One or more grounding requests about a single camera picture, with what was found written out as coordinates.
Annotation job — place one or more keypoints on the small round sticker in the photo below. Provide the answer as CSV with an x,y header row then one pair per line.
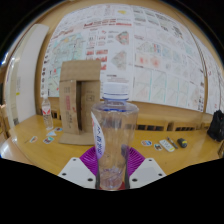
x,y
158,147
146,143

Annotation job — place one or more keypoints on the clear plastic bottle white cap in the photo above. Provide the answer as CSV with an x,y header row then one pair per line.
x,y
115,140

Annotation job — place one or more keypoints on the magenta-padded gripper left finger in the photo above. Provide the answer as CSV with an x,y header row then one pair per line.
x,y
76,170

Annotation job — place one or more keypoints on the small clear bottle red label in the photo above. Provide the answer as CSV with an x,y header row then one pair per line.
x,y
47,115

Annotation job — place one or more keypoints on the black bag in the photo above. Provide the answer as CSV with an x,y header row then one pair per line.
x,y
216,126

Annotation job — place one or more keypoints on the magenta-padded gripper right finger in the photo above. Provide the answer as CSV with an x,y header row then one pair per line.
x,y
147,170

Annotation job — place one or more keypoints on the white remote control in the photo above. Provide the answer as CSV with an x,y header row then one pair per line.
x,y
167,145

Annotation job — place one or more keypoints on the small black yellow gadget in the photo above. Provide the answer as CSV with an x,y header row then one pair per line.
x,y
182,143

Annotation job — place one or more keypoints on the flat round red coaster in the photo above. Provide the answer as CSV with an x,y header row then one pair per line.
x,y
126,186

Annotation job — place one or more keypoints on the brown cardboard box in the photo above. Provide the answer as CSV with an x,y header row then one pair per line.
x,y
75,100

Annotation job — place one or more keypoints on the printed paper wall posters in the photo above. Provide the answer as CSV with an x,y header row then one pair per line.
x,y
150,50

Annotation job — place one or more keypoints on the dark pen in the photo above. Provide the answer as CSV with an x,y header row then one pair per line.
x,y
172,142

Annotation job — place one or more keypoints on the small colourful sticker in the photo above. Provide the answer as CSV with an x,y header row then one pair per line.
x,y
48,140
33,139
51,133
58,129

